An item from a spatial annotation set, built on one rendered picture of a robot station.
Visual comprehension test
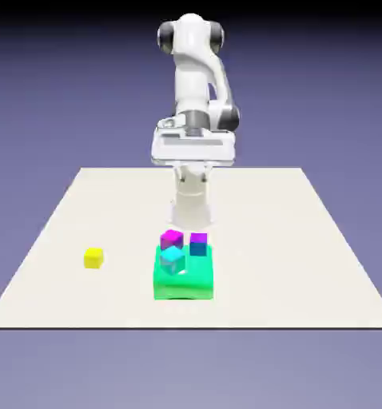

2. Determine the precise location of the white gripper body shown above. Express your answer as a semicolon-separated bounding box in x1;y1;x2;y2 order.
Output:
150;126;237;168

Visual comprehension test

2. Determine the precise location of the small magenta cube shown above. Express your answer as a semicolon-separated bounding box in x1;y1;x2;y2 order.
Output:
159;228;185;252

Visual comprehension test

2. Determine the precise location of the small purple cube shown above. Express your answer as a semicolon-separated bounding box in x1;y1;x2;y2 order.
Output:
189;232;209;257

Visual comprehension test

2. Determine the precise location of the small cyan cube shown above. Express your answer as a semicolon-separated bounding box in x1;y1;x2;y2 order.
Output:
159;244;186;276

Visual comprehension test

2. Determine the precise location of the small yellow cube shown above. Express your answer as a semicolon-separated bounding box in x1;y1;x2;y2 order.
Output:
83;247;105;270

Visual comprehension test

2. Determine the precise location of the large green box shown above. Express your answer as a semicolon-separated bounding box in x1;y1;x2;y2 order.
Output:
153;242;215;302

